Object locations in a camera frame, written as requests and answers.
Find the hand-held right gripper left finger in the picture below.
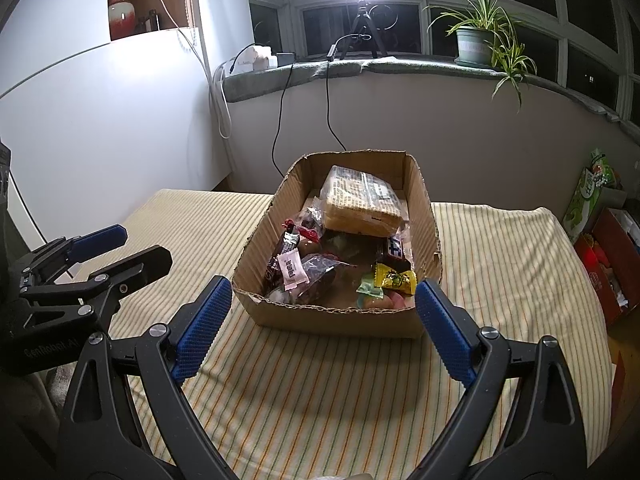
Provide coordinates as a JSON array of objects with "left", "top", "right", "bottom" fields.
[{"left": 59, "top": 275, "right": 234, "bottom": 478}]

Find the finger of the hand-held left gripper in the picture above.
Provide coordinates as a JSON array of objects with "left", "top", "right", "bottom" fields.
[
  {"left": 22, "top": 224, "right": 127, "bottom": 286},
  {"left": 25, "top": 245, "right": 173, "bottom": 316}
]

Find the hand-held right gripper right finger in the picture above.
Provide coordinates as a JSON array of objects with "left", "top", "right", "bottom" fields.
[{"left": 415, "top": 280, "right": 587, "bottom": 478}]

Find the clear bag of pastel candies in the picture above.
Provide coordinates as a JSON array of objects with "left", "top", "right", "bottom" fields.
[{"left": 357, "top": 292, "right": 417, "bottom": 312}]

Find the yellow candy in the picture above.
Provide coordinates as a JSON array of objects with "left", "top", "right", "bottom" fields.
[{"left": 374, "top": 264, "right": 418, "bottom": 296}]

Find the pale green candy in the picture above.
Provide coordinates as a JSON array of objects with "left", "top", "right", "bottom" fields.
[{"left": 356, "top": 274, "right": 385, "bottom": 297}]

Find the dark chocolate bar white lettering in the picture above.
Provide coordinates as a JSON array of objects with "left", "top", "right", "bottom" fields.
[{"left": 375, "top": 234, "right": 413, "bottom": 273}]

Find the dark brown chocolate bar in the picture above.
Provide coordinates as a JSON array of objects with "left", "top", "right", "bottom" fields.
[{"left": 265, "top": 232, "right": 301, "bottom": 286}]

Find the pink snack packet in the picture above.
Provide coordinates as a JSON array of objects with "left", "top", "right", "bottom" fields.
[{"left": 277, "top": 251, "right": 308, "bottom": 288}]

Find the brown cardboard box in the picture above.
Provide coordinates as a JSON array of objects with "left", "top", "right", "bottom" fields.
[{"left": 231, "top": 149, "right": 443, "bottom": 340}]

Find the clear packet of dark plums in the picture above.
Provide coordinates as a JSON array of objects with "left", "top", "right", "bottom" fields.
[
  {"left": 300, "top": 254, "right": 358, "bottom": 305},
  {"left": 295, "top": 207, "right": 326, "bottom": 243}
]

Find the clear-wrapped bread packet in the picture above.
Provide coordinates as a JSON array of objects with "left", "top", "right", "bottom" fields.
[{"left": 320, "top": 165, "right": 405, "bottom": 237}]

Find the white wardrobe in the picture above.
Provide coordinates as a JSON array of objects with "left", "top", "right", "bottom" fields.
[{"left": 0, "top": 0, "right": 253, "bottom": 256}]

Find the striped beige blanket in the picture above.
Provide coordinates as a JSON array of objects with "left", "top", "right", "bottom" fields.
[{"left": 47, "top": 187, "right": 616, "bottom": 480}]

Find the red cardboard box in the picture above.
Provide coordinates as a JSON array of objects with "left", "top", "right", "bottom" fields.
[{"left": 574, "top": 207, "right": 640, "bottom": 328}]

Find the green snack bag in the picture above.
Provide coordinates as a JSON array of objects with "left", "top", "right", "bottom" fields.
[{"left": 562, "top": 149, "right": 626, "bottom": 246}]

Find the red and white vase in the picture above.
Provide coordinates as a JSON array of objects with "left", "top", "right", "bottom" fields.
[{"left": 107, "top": 0, "right": 137, "bottom": 41}]

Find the white power strip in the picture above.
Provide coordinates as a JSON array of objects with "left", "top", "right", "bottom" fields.
[{"left": 232, "top": 45, "right": 278, "bottom": 75}]

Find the grey window sill mat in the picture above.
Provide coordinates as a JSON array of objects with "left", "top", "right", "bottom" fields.
[{"left": 220, "top": 57, "right": 640, "bottom": 126}]

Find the potted spider plant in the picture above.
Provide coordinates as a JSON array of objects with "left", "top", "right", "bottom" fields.
[{"left": 424, "top": 0, "right": 538, "bottom": 113}]

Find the black tripod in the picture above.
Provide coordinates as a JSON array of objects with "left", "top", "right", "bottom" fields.
[{"left": 342, "top": 2, "right": 398, "bottom": 61}]

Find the white cable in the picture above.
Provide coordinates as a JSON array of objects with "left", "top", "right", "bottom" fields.
[{"left": 137, "top": 0, "right": 233, "bottom": 138}]

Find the black cable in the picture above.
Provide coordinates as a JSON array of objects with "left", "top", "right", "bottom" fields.
[
  {"left": 271, "top": 65, "right": 296, "bottom": 178},
  {"left": 325, "top": 35, "right": 373, "bottom": 152}
]

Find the white window frame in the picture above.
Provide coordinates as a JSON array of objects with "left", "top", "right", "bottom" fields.
[{"left": 245, "top": 0, "right": 640, "bottom": 126}]

